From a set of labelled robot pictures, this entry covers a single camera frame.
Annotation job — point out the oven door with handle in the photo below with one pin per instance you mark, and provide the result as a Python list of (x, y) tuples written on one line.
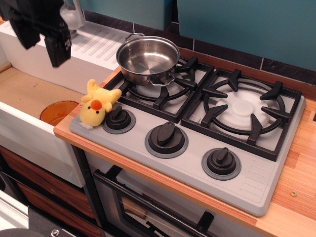
[(144, 209)]

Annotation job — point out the stainless steel pan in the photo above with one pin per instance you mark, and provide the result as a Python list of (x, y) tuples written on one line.
[(146, 60)]

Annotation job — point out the grey toy stove top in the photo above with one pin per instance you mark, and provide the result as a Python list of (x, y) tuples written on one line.
[(251, 190)]

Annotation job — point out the wooden drawer fronts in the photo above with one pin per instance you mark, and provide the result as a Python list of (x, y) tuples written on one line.
[(52, 196)]

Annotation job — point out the black right stove knob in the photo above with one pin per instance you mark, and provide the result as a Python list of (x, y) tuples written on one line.
[(221, 164)]

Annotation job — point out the black burner grate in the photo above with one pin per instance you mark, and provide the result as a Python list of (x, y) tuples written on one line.
[(167, 102), (253, 115)]

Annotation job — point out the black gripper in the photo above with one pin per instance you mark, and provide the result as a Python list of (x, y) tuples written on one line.
[(30, 18)]

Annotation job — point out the black stove knob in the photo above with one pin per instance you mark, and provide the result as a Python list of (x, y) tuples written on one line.
[(221, 164), (166, 141), (119, 121)]

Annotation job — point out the black right burner grate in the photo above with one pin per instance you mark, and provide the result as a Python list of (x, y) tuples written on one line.
[(253, 115)]

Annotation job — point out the black middle stove knob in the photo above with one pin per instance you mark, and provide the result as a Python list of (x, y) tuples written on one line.
[(166, 141)]

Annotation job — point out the black left stove knob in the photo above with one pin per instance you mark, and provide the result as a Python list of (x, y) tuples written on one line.
[(119, 121)]

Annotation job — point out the white toy sink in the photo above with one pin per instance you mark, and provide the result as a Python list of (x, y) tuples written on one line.
[(29, 83)]

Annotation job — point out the grey toy faucet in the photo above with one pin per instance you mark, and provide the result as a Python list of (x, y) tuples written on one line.
[(74, 18)]

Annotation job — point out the orange sink drain disc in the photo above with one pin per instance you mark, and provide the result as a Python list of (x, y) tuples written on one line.
[(56, 112)]

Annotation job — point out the yellow stuffed duck toy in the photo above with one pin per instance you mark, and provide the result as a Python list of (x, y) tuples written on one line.
[(96, 103)]

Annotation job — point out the black left burner grate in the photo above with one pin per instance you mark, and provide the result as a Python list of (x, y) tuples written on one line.
[(167, 102)]

